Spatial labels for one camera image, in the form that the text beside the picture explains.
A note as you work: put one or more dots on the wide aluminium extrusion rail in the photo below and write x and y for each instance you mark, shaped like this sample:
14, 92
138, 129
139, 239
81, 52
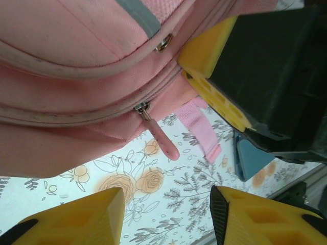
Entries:
318, 181

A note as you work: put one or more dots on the floral tablecloth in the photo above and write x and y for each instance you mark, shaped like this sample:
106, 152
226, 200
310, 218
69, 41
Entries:
178, 183

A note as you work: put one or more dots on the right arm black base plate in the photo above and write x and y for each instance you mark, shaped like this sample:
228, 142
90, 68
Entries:
291, 192

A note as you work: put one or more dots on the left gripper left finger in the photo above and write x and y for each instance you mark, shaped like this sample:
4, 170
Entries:
76, 224

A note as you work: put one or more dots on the pink backpack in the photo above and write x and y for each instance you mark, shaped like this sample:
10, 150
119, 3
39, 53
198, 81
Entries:
76, 63

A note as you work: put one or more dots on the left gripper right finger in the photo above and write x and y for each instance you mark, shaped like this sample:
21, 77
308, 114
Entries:
255, 219

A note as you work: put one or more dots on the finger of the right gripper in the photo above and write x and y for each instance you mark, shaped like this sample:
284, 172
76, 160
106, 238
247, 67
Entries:
207, 51
217, 99

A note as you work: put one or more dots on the small teal wallet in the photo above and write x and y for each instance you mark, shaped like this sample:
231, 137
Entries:
253, 158

